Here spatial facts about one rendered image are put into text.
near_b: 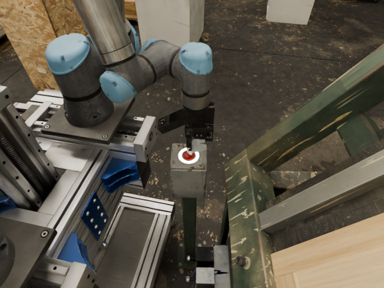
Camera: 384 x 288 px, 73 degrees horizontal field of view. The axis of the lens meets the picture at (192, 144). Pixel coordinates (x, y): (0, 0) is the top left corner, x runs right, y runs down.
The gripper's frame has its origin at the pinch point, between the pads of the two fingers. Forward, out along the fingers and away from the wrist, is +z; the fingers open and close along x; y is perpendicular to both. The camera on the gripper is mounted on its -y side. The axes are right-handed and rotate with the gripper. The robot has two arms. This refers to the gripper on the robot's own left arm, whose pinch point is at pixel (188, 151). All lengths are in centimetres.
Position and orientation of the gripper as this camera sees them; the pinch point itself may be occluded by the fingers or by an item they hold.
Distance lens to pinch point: 84.0
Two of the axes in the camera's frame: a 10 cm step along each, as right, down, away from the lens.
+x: 0.2, -7.4, 6.8
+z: 0.0, 6.8, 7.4
